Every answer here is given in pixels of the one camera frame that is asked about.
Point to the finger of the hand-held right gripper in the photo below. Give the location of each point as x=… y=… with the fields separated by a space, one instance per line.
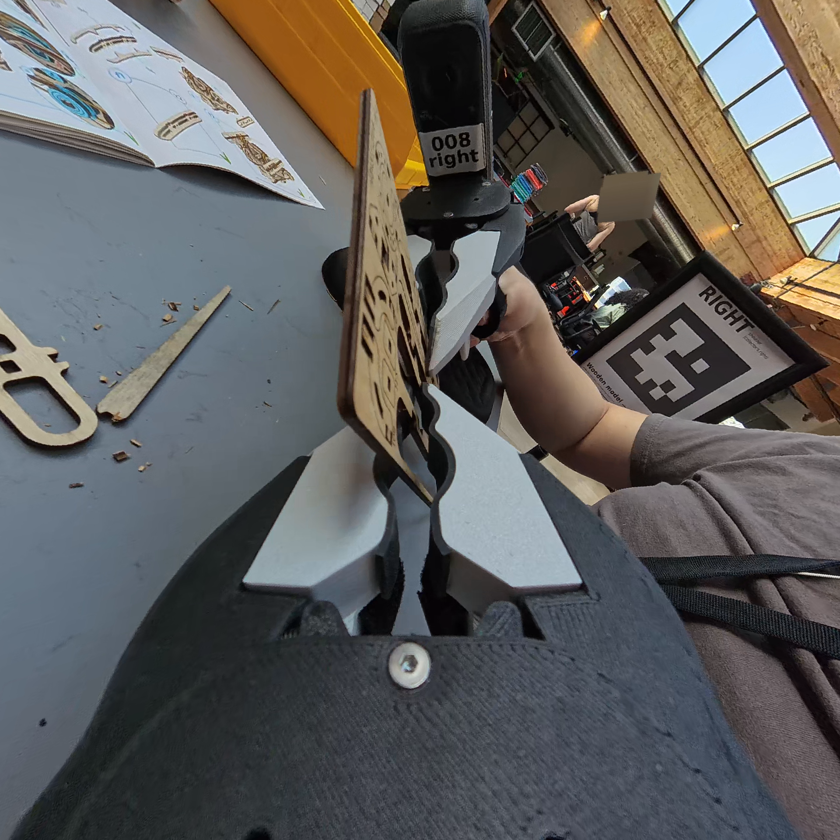
x=463 y=295

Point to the tapered wooden stick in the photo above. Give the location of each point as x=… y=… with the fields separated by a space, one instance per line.
x=157 y=358

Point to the slotted wooden strip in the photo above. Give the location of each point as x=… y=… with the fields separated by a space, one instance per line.
x=52 y=366

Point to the framed right marker sign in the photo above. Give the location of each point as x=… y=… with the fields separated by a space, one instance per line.
x=676 y=367

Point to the laser-cut wooden parts sheet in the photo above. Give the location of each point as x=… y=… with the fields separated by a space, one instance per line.
x=361 y=403

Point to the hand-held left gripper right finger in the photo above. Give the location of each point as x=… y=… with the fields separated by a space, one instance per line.
x=505 y=518

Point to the person's right hand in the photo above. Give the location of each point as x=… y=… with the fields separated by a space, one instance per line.
x=522 y=315

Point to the wall air vent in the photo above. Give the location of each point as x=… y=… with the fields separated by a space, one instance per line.
x=533 y=29

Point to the yellow storage bin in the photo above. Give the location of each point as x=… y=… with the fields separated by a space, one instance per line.
x=315 y=59

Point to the black quilted cushion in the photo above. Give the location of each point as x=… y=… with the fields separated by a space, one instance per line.
x=472 y=387

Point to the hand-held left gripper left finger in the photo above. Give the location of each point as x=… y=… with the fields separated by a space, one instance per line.
x=321 y=525

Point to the colourful stacked items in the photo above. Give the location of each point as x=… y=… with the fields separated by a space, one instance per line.
x=528 y=184

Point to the person's right forearm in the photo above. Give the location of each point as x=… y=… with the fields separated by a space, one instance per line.
x=571 y=413

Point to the printed instruction booklet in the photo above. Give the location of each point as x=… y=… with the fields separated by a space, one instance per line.
x=164 y=98

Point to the scattered wood chips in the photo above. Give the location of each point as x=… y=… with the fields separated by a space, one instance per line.
x=120 y=455

